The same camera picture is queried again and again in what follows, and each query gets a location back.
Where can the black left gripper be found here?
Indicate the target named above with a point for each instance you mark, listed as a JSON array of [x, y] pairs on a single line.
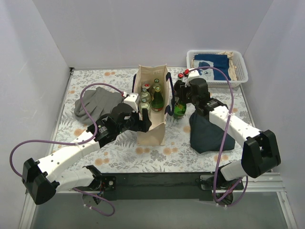
[[138, 120]]

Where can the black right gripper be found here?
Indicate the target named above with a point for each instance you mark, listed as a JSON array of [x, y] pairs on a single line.
[[179, 88]]

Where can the clear chang bottle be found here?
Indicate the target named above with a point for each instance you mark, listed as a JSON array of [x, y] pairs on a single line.
[[156, 83], [144, 104], [145, 95]]

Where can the green perrier bottle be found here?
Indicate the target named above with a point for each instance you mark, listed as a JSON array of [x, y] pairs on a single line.
[[179, 109], [157, 100]]

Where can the dark cola bottle red cap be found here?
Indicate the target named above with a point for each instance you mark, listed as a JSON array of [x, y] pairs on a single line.
[[181, 77]]

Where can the beige canvas tote bag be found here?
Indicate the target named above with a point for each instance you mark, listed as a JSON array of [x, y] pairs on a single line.
[[156, 134]]

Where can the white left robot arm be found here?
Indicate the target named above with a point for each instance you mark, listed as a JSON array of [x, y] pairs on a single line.
[[48, 175]]

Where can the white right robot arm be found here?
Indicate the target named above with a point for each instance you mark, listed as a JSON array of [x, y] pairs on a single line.
[[260, 149]]

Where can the grey folded cloth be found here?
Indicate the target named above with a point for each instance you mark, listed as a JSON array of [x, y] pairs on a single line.
[[97, 102]]

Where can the floral table mat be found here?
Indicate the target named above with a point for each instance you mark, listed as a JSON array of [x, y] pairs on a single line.
[[124, 154]]

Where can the red tab drink can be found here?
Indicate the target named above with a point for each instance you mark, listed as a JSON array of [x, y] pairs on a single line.
[[146, 85]]

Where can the blue printed cloth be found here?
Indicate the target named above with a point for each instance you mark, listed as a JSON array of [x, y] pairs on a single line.
[[213, 60]]

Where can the beige cloth in basket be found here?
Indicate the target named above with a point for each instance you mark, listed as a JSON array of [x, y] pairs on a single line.
[[232, 67]]

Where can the dark folded shorts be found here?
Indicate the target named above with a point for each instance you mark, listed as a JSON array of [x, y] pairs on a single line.
[[204, 135]]

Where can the clear Chang bottle back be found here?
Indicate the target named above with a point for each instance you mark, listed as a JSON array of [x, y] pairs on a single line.
[[156, 83]]

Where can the white plastic basket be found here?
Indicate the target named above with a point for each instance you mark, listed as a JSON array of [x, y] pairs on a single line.
[[241, 71]]

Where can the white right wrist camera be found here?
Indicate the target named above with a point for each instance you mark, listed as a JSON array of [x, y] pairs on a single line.
[[190, 74]]

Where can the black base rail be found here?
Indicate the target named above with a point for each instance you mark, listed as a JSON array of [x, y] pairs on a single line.
[[149, 186]]

